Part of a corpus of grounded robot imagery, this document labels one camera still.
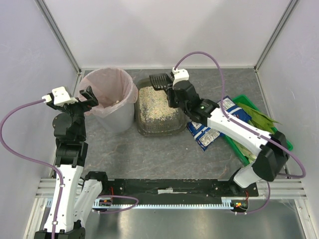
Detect green onion bunch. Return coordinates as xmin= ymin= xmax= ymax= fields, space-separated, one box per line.
xmin=233 ymin=141 xmax=257 ymax=163

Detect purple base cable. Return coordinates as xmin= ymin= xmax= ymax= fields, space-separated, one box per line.
xmin=92 ymin=195 xmax=140 ymax=215

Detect black litter scoop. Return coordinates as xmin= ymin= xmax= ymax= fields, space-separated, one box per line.
xmin=149 ymin=73 xmax=173 ymax=91

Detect grey bin with pink bag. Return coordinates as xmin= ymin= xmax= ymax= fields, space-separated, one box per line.
xmin=76 ymin=68 xmax=138 ymax=133

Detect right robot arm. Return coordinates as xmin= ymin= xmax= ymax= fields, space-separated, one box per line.
xmin=171 ymin=80 xmax=288 ymax=188

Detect green leafy vegetable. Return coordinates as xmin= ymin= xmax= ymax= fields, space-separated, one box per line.
xmin=237 ymin=103 xmax=278 ymax=134

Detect green vegetable tray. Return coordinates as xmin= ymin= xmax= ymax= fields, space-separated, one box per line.
xmin=224 ymin=95 xmax=279 ymax=166

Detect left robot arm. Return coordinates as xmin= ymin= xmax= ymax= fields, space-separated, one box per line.
xmin=34 ymin=86 xmax=108 ymax=239

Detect grey slotted cable duct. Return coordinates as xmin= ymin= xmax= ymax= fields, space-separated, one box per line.
xmin=91 ymin=194 xmax=236 ymax=210

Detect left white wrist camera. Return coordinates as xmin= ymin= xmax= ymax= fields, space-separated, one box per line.
xmin=42 ymin=87 xmax=78 ymax=107

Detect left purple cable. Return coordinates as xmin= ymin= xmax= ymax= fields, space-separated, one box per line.
xmin=0 ymin=99 xmax=64 ymax=239

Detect grey litter box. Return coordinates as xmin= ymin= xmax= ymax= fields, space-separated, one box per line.
xmin=135 ymin=78 xmax=187 ymax=136

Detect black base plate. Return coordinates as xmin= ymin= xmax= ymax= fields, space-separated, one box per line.
xmin=100 ymin=179 xmax=259 ymax=205

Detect blue Doritos chip bag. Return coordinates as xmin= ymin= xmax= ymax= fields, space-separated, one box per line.
xmin=186 ymin=96 xmax=252 ymax=151

